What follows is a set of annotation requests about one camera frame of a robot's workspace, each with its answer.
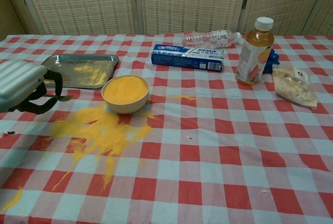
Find blue plastic object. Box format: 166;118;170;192
262;48;280;74

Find dark metal spoon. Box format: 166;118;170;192
44;94;75;102

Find rectangular metal tray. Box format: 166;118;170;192
41;54;120;90

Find yellow powder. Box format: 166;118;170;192
0;101;157;214

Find beige woven folding screen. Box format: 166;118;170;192
0;0;333;37

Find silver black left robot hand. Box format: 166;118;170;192
0;59;63;115

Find orange tea bottle white cap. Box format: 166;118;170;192
235;17;275;86

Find red white checkered tablecloth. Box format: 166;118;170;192
0;33;333;224

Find clear plastic water bottle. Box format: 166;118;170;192
182;29;242;49

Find clear snack bag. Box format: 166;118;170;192
272;64;318;110

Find blue white toothpaste box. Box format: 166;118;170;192
151;43;225;73

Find yellow food scrap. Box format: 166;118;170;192
172;95;201;103

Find beige round bowl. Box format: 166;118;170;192
100;75;151;114

